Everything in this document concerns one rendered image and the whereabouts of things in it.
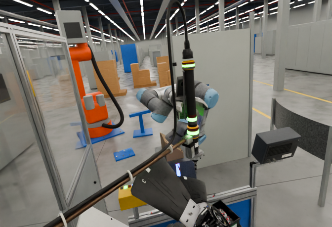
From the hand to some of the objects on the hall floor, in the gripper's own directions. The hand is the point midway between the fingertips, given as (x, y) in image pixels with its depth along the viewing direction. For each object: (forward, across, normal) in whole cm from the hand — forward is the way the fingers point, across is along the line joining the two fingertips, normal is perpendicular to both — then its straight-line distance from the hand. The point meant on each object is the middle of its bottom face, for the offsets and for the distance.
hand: (193, 107), depth 65 cm
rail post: (-39, -53, -166) cm, 179 cm away
